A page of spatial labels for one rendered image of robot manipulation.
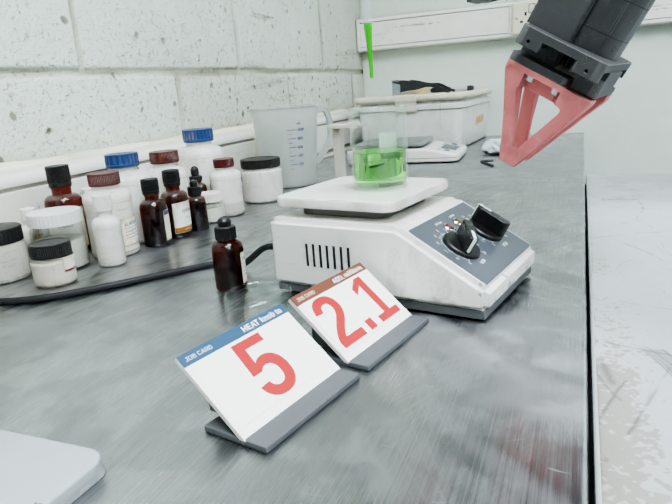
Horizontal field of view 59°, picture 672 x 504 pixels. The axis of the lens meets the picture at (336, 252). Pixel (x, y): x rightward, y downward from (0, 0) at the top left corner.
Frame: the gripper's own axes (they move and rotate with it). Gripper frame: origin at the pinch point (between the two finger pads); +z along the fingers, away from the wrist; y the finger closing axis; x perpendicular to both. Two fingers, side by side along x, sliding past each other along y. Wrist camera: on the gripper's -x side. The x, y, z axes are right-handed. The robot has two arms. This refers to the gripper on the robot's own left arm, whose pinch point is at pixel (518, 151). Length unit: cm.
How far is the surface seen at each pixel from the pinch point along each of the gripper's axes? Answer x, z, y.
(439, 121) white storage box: -41, 30, -96
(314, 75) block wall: -76, 34, -87
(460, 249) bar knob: 1.5, 6.7, 7.4
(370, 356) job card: 2.2, 11.4, 18.6
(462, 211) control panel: -1.7, 7.3, -0.4
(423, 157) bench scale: -32, 31, -71
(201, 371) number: -2.9, 11.0, 29.2
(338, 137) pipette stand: -28.1, 17.6, -22.9
